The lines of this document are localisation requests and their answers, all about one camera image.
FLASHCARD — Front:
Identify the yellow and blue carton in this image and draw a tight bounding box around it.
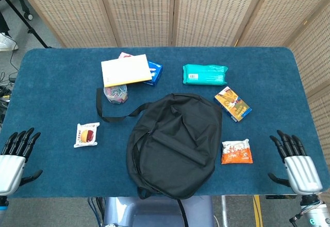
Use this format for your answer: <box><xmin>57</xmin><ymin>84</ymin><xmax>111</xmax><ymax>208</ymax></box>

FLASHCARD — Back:
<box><xmin>214</xmin><ymin>86</ymin><xmax>252</xmax><ymax>123</ymax></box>

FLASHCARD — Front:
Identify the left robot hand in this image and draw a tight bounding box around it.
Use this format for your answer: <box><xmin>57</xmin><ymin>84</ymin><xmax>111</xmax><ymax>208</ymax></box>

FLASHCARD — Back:
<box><xmin>0</xmin><ymin>127</ymin><xmax>43</xmax><ymax>196</ymax></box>

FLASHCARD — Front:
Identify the teal tissue pack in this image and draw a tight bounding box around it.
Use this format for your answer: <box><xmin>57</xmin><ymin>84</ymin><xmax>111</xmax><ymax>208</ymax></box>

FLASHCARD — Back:
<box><xmin>182</xmin><ymin>64</ymin><xmax>229</xmax><ymax>86</ymax></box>

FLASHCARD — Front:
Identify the grey-blue robot torso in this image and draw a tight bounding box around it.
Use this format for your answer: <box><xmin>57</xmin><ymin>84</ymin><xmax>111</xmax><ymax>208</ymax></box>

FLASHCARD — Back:
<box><xmin>103</xmin><ymin>196</ymin><xmax>215</xmax><ymax>227</ymax></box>

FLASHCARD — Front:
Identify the blue cardboard box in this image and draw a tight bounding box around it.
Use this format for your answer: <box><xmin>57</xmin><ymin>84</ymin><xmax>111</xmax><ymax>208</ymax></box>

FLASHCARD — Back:
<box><xmin>143</xmin><ymin>60</ymin><xmax>163</xmax><ymax>88</ymax></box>

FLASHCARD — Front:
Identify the black tripod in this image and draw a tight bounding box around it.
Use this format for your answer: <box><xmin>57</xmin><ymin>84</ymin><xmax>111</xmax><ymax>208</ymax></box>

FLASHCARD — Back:
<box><xmin>0</xmin><ymin>0</ymin><xmax>54</xmax><ymax>49</ymax></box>

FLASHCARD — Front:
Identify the yellow strap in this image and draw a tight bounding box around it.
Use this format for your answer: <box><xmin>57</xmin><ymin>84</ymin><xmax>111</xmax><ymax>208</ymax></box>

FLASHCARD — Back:
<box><xmin>253</xmin><ymin>195</ymin><xmax>263</xmax><ymax>227</ymax></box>

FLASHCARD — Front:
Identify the white pad with yellow edge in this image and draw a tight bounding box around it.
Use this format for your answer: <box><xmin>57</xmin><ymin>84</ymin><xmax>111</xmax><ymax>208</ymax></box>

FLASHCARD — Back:
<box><xmin>101</xmin><ymin>54</ymin><xmax>153</xmax><ymax>88</ymax></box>

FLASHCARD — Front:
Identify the white snack packet burger picture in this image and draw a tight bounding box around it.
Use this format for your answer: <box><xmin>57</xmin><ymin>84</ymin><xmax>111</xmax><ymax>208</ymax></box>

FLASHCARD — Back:
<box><xmin>73</xmin><ymin>122</ymin><xmax>101</xmax><ymax>149</ymax></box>

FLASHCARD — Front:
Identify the wicker folding screen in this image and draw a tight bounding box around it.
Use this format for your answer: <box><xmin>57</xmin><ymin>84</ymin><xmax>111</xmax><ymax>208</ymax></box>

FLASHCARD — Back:
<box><xmin>11</xmin><ymin>0</ymin><xmax>330</xmax><ymax>166</ymax></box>

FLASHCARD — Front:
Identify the black backpack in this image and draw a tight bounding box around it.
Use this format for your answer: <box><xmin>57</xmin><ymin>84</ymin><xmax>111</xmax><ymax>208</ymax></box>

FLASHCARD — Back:
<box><xmin>96</xmin><ymin>87</ymin><xmax>223</xmax><ymax>227</ymax></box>

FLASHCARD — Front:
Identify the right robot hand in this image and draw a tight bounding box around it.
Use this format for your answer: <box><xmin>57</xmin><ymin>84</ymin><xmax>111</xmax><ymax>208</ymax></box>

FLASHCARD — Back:
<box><xmin>267</xmin><ymin>129</ymin><xmax>323</xmax><ymax>195</ymax></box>

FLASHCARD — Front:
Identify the orange and white snack bag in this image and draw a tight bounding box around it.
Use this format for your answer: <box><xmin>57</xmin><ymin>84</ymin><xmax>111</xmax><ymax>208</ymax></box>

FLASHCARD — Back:
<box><xmin>221</xmin><ymin>138</ymin><xmax>254</xmax><ymax>165</ymax></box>

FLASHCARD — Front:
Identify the clear jar of coloured clips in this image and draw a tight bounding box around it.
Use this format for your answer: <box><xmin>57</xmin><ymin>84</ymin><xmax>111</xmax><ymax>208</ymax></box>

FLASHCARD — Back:
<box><xmin>103</xmin><ymin>84</ymin><xmax>128</xmax><ymax>106</ymax></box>

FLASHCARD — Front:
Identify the blue table mat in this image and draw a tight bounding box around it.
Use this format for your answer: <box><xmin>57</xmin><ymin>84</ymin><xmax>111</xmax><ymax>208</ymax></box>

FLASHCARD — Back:
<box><xmin>0</xmin><ymin>46</ymin><xmax>327</xmax><ymax>199</ymax></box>

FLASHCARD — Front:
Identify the black cable bundle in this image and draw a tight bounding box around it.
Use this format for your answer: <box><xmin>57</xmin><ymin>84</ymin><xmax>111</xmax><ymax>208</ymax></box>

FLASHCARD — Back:
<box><xmin>0</xmin><ymin>51</ymin><xmax>17</xmax><ymax>124</ymax></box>

